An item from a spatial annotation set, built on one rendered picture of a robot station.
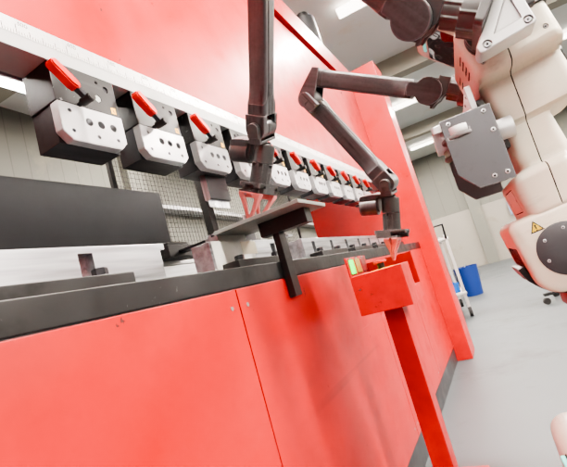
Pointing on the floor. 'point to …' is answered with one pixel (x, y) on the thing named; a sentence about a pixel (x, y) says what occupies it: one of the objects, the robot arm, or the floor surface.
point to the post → (207, 210)
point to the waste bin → (471, 275)
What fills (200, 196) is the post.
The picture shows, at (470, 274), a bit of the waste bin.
